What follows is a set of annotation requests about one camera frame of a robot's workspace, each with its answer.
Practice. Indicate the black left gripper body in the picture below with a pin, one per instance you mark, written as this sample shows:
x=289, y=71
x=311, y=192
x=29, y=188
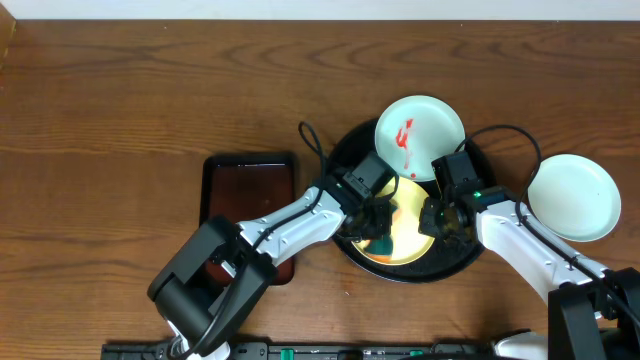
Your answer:
x=377, y=218

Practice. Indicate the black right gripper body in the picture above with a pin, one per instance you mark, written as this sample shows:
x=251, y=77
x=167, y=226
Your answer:
x=436, y=221

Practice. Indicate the green sponge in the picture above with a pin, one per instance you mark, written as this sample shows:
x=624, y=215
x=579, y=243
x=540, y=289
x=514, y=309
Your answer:
x=381, y=247

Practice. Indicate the yellow plate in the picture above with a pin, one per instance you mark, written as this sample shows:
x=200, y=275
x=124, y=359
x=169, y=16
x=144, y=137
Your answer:
x=409, y=244

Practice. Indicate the mint plate with red streak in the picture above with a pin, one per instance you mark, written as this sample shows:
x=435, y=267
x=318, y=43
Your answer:
x=413, y=132

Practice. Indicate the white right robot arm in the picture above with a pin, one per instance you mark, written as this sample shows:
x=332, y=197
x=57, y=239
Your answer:
x=593, y=311

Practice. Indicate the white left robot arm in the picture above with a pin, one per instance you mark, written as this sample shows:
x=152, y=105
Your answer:
x=211, y=285

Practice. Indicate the round black tray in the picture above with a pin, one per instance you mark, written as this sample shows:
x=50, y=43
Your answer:
x=444, y=258

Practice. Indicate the rectangular dark red tray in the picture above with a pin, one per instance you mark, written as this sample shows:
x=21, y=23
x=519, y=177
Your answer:
x=247, y=186

